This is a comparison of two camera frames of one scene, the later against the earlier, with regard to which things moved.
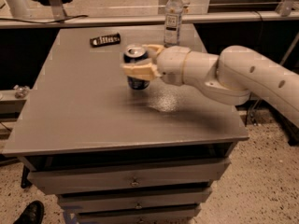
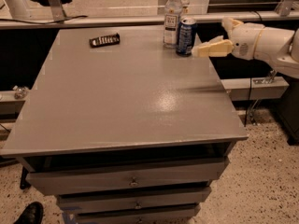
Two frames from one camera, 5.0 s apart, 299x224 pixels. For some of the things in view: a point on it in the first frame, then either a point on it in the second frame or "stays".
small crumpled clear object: (21, 91) stays
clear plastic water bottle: (173, 19) stays
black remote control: (100, 41) stays
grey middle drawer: (80, 202) stays
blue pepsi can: (134, 54) to (185, 36)
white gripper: (172, 63) to (246, 40)
